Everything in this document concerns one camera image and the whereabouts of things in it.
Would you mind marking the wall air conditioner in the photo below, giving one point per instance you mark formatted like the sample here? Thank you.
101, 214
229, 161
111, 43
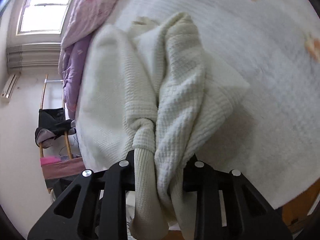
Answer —
9, 87

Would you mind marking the wooden chair with clothes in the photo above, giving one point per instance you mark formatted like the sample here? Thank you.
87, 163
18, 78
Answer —
52, 123

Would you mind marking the purple pink quilt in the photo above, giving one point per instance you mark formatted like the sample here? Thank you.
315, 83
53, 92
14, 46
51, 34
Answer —
86, 18

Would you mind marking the pink storage box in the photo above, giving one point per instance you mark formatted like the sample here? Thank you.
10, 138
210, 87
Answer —
54, 168

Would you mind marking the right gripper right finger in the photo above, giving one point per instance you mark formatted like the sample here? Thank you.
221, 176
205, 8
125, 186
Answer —
228, 206

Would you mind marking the window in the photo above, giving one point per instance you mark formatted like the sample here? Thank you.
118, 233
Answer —
42, 16

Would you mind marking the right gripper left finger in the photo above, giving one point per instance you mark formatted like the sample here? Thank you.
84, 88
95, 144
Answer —
92, 207

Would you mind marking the cream knit cardigan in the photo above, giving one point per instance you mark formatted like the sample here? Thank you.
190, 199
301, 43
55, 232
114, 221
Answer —
154, 90

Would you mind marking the white patterned bed sheet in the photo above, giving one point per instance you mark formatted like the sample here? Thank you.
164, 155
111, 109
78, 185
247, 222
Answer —
260, 104

